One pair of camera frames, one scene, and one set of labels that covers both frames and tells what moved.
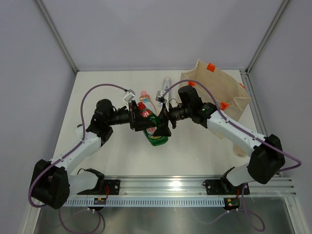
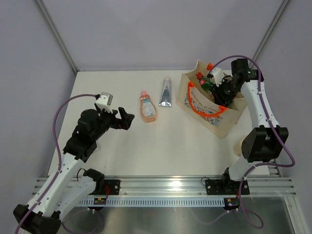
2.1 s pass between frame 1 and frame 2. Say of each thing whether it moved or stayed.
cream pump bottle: stayed
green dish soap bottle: moved
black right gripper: moved
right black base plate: stayed
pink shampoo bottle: stayed
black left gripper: moved
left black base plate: stayed
